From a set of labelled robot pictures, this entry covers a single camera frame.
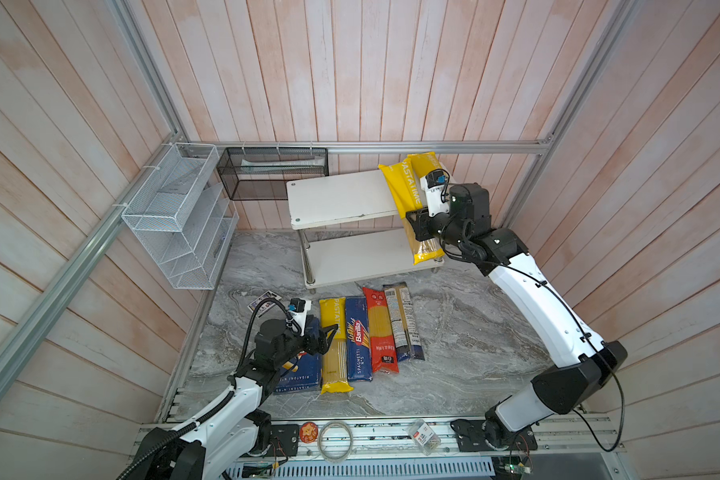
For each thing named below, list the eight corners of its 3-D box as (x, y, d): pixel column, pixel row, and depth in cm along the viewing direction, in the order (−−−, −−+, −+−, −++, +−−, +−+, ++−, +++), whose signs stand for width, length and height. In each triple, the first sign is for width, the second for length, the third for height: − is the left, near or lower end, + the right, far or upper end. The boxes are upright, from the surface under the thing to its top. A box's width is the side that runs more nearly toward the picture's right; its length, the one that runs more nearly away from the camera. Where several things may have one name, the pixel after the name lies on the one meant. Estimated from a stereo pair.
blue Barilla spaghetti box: (347, 382, 84) (347, 378, 81) (346, 301, 101) (345, 295, 98) (372, 381, 84) (372, 377, 81) (366, 300, 101) (366, 295, 98)
